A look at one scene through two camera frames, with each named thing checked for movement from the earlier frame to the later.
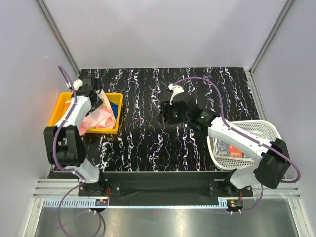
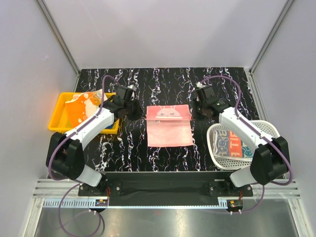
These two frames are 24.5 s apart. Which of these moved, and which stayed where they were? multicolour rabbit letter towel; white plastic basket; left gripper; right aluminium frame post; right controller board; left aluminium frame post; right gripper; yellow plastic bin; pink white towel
Moved: left gripper; right gripper; pink white towel
Stayed: multicolour rabbit letter towel; white plastic basket; right controller board; right aluminium frame post; left aluminium frame post; yellow plastic bin
